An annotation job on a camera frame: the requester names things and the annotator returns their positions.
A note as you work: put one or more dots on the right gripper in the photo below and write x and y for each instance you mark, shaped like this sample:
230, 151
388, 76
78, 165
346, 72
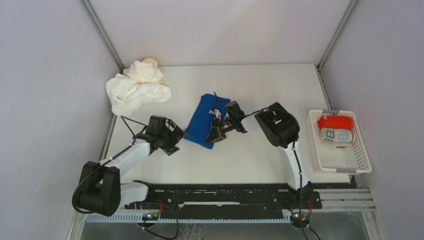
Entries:
218, 129

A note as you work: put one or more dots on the red rolled towel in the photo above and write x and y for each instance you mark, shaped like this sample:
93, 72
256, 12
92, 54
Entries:
335, 122

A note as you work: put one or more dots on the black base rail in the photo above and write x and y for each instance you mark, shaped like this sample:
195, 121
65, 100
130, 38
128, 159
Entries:
258, 201

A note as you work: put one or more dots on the blue towel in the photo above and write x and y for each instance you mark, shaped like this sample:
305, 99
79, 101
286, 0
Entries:
200, 123

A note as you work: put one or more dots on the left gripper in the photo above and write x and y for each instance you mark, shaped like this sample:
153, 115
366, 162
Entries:
176, 135

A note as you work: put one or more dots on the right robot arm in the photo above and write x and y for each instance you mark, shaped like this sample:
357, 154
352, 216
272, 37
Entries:
280, 128

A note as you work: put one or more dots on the white plastic basket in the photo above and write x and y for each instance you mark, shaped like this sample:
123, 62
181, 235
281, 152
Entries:
333, 157

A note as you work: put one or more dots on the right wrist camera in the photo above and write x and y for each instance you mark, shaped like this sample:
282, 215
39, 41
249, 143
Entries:
232, 109

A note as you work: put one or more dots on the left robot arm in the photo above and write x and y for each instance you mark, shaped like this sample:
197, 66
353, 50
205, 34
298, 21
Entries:
100, 189

